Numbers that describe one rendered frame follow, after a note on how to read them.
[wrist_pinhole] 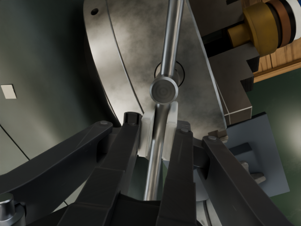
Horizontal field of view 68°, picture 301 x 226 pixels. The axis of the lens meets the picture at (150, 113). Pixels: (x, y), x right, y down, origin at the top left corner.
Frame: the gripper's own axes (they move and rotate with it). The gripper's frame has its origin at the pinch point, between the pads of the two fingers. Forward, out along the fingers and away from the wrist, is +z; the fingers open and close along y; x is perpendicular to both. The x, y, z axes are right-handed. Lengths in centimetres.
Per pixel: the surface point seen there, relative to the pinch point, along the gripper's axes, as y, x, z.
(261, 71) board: 23, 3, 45
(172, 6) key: -0.2, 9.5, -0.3
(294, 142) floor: 102, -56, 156
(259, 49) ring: 13.1, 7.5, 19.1
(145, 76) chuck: -2.6, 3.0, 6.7
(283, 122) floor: 87, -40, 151
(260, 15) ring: 12.0, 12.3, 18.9
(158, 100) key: -0.3, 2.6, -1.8
